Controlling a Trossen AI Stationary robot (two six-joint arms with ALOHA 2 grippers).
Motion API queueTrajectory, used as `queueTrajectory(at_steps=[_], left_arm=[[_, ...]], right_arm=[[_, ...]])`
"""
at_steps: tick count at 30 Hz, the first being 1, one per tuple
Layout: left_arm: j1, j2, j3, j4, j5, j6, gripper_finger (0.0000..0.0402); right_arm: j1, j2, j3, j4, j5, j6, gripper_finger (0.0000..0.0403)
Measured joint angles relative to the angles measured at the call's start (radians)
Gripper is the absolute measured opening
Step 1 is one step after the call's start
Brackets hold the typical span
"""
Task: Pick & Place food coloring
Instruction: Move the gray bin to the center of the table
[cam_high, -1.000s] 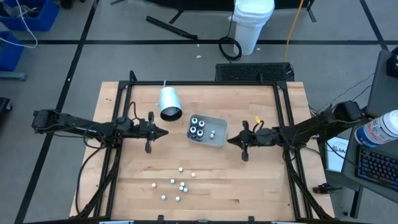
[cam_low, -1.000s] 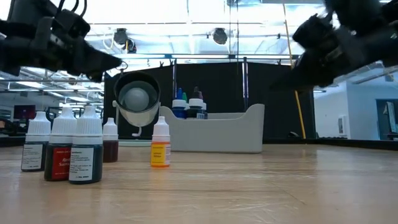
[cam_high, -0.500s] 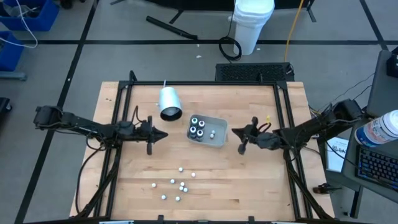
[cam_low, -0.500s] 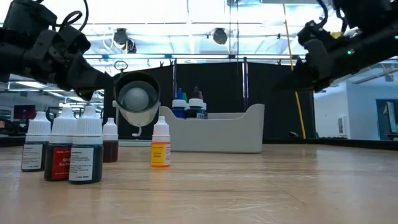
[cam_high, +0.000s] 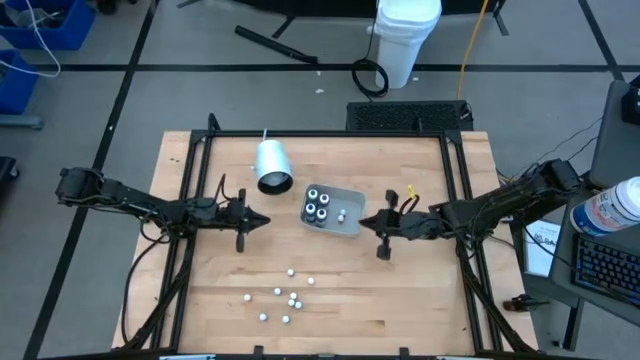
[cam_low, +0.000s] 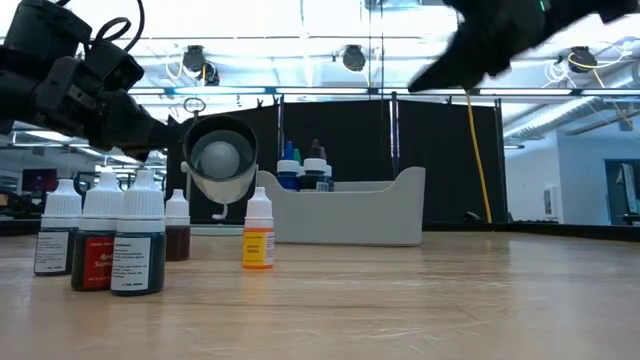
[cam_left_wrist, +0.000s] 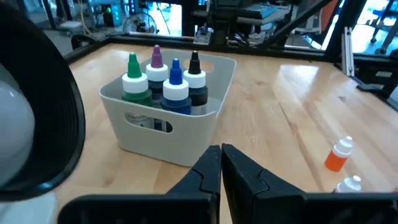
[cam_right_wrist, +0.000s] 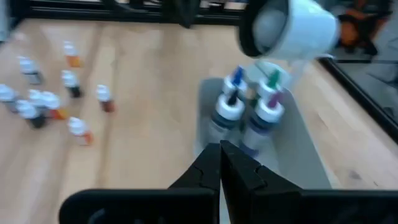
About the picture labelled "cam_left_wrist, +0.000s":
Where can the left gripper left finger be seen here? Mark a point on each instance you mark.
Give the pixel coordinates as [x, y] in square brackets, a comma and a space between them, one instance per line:
[199, 186]

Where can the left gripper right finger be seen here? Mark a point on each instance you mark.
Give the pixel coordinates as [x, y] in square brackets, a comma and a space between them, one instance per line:
[248, 193]

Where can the small lemon yellow coloring bottle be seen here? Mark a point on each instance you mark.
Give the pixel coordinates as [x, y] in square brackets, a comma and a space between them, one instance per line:
[335, 160]

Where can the large blue candy color bottle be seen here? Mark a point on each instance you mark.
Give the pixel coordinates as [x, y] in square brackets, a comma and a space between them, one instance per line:
[175, 93]

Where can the large black candy color bottle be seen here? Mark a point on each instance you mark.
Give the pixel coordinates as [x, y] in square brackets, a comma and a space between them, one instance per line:
[195, 81]

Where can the large green candy color bottle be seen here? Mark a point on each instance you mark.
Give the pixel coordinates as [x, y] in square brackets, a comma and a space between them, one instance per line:
[134, 84]

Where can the large violet candy color bottle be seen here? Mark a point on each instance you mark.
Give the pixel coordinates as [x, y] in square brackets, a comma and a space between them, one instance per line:
[157, 70]

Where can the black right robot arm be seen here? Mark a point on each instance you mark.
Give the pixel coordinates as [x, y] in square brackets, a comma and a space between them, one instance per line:
[222, 28]

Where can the small maroon food coloring bottle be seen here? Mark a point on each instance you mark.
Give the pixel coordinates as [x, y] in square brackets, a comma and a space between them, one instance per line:
[349, 185]

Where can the grey plastic storage bin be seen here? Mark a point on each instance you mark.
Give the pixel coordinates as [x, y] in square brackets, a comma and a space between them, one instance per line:
[186, 143]

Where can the white spotlight lamp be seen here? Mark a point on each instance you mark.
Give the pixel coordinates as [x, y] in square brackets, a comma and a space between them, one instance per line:
[53, 109]

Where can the black round floor fan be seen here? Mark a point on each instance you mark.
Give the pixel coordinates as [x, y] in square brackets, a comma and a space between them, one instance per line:
[140, 23]

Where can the silver aluminium extrusion post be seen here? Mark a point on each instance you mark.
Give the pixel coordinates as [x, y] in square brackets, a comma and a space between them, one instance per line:
[346, 51]

